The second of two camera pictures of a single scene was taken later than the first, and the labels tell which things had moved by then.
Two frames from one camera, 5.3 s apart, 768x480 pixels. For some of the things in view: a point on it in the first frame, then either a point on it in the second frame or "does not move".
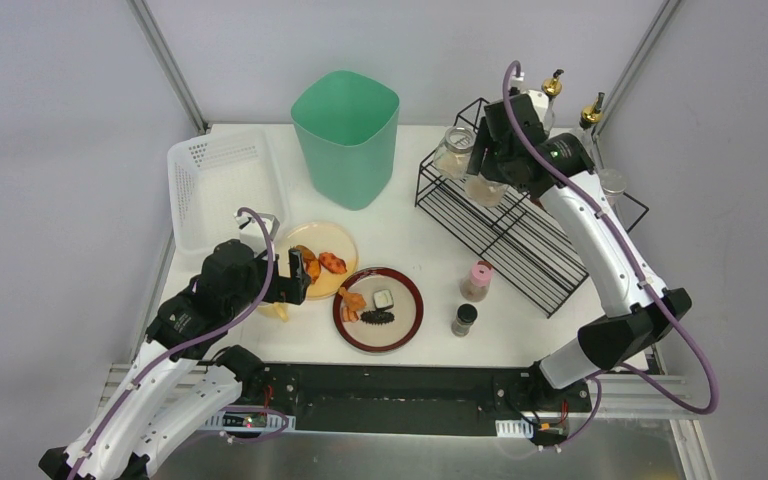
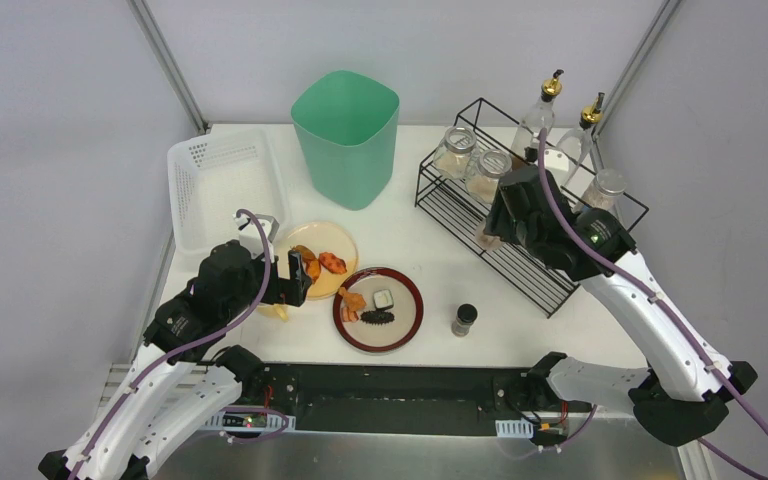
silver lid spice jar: [613, 182] does not move
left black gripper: [295, 276] does not move
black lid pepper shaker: [464, 320] does not move
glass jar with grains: [452, 154] does not move
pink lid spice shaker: [476, 286] -> [487, 241]
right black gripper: [490, 155] -> [509, 206]
